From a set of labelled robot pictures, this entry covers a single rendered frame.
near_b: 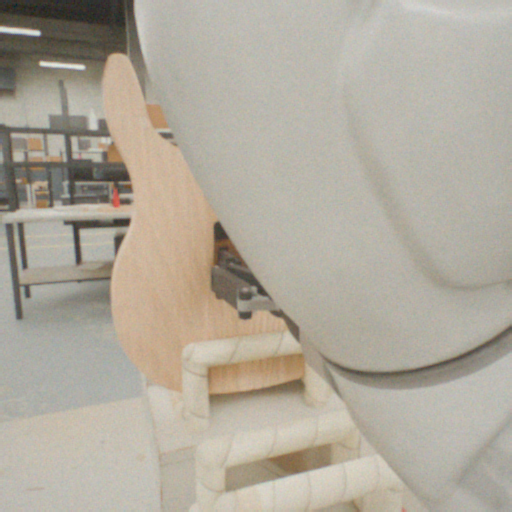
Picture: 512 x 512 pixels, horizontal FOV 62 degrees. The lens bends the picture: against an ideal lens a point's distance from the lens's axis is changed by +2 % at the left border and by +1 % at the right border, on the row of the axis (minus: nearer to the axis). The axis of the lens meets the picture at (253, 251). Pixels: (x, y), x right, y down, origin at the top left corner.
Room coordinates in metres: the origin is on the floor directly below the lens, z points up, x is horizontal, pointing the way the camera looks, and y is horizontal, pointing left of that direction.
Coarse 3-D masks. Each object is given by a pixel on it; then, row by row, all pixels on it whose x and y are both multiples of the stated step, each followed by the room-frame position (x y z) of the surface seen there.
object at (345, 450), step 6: (354, 432) 0.45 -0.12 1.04; (348, 438) 0.45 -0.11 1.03; (354, 438) 0.45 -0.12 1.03; (336, 444) 0.46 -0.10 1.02; (342, 444) 0.45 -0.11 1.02; (348, 444) 0.45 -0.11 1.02; (354, 444) 0.45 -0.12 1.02; (336, 450) 0.46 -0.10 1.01; (342, 450) 0.45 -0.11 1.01; (348, 450) 0.45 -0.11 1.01; (354, 450) 0.45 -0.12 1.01; (336, 456) 0.46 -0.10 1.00; (342, 456) 0.45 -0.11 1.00; (348, 456) 0.45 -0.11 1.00; (354, 456) 0.45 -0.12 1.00; (336, 462) 0.46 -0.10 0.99; (342, 462) 0.45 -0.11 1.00
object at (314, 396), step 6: (306, 366) 0.53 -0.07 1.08; (306, 372) 0.53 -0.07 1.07; (312, 372) 0.53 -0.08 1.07; (306, 378) 0.53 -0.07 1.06; (312, 378) 0.53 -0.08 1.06; (318, 378) 0.52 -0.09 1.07; (306, 384) 0.53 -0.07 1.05; (312, 384) 0.53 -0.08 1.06; (318, 384) 0.52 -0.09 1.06; (324, 384) 0.53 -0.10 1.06; (306, 390) 0.53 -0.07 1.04; (312, 390) 0.53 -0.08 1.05; (318, 390) 0.52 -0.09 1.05; (324, 390) 0.53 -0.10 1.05; (306, 396) 0.53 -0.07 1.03; (312, 396) 0.53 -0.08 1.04; (318, 396) 0.52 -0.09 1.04; (324, 396) 0.53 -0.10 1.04; (306, 402) 0.53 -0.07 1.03; (312, 402) 0.53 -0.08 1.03; (318, 402) 0.52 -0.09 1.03; (324, 402) 0.53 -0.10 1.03; (318, 408) 0.53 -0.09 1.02
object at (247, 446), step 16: (320, 416) 0.46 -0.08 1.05; (336, 416) 0.46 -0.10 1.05; (240, 432) 0.43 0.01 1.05; (256, 432) 0.43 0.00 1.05; (272, 432) 0.43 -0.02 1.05; (288, 432) 0.43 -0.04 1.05; (304, 432) 0.44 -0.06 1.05; (320, 432) 0.44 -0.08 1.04; (336, 432) 0.45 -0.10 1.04; (352, 432) 0.45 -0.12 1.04; (208, 448) 0.40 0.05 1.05; (224, 448) 0.41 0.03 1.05; (240, 448) 0.41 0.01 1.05; (256, 448) 0.41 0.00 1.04; (272, 448) 0.42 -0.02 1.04; (288, 448) 0.43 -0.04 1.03; (304, 448) 0.43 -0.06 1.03; (208, 464) 0.40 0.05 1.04; (224, 464) 0.40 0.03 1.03
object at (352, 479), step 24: (288, 480) 0.36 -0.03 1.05; (312, 480) 0.36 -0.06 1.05; (336, 480) 0.36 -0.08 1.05; (360, 480) 0.36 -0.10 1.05; (384, 480) 0.37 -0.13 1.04; (216, 504) 0.33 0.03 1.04; (240, 504) 0.33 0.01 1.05; (264, 504) 0.33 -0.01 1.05; (288, 504) 0.34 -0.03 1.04; (312, 504) 0.34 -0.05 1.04
